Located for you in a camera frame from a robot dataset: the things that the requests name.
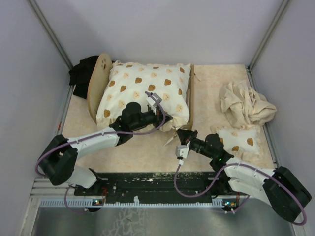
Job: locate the black cloth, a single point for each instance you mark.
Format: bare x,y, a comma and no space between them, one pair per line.
80,76

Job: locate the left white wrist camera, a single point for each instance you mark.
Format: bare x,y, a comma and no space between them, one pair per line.
153,100

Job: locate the bear print white cushion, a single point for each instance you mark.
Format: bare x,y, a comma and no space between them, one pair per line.
129,82

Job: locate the grey slotted cable duct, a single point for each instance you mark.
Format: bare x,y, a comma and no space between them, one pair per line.
75,202

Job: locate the small bear print cloth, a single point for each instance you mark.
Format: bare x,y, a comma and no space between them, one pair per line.
241,142

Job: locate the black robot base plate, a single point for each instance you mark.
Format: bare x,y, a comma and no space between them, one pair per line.
150,186

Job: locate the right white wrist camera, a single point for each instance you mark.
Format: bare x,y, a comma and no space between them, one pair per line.
182,151

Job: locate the left aluminium corner rail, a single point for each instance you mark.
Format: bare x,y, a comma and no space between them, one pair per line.
49,30

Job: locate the aluminium corner rail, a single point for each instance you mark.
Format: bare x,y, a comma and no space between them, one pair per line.
49,30
267,36

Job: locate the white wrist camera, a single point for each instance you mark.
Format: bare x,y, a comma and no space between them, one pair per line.
182,151
153,100

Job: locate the cream crumpled blanket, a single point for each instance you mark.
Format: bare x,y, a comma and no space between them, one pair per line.
243,105

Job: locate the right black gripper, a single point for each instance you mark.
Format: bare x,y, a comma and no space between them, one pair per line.
186,135

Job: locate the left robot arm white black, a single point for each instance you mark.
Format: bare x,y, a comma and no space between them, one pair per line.
58,161

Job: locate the right aluminium corner rail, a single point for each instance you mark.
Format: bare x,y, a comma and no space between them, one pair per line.
267,36

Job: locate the wooden pet bed frame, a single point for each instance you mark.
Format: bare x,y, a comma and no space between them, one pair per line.
99,80

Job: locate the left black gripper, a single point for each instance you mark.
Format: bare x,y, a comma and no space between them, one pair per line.
159,117

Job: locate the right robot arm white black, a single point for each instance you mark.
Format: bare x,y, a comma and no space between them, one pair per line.
278,188

